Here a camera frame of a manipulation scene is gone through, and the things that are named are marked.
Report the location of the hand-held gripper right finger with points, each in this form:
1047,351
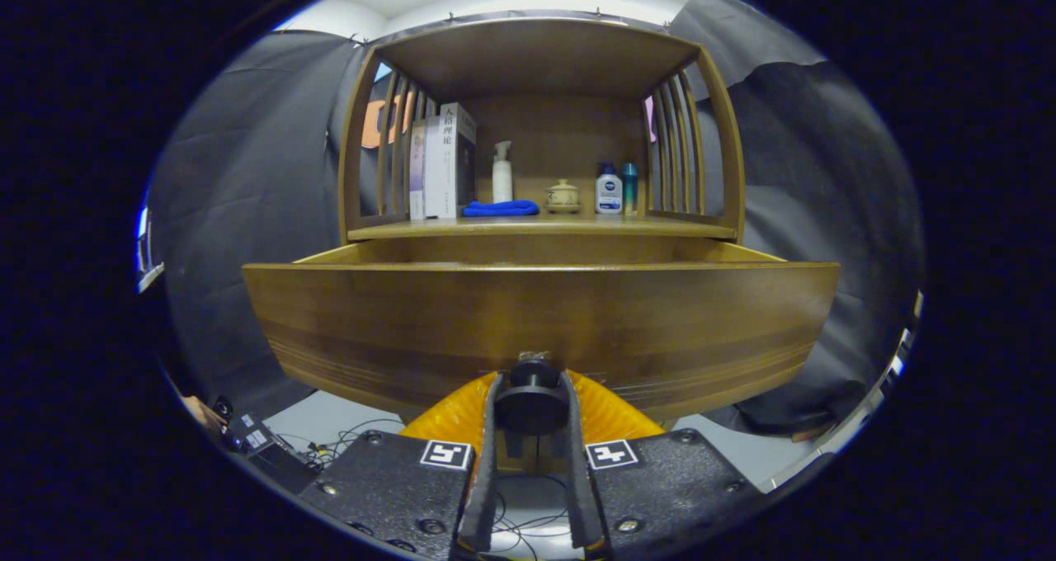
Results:
577,478

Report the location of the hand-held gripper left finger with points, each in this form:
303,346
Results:
487,478

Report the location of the black drawer knob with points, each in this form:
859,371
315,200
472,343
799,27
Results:
532,404

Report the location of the wooden drawer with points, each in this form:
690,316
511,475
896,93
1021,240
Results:
536,313

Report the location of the wooden countertop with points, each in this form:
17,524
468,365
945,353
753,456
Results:
577,227

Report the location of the wooden cabinet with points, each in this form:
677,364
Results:
536,58

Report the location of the black floor device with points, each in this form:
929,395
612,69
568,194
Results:
247,439

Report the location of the blue folded cloth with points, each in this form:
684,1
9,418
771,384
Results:
499,209

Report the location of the yellow lidded tea bowl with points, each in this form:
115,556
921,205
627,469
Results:
562,196

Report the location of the white bottle dark blue cap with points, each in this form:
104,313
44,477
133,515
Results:
609,194

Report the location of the white pump bottle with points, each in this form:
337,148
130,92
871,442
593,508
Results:
502,186

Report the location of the teal slim bottle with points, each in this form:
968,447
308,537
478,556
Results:
629,190

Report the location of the thick white book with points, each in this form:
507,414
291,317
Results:
445,173

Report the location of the thin purple book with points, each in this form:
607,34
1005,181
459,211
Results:
417,173

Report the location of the white and blue object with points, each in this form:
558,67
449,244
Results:
147,256

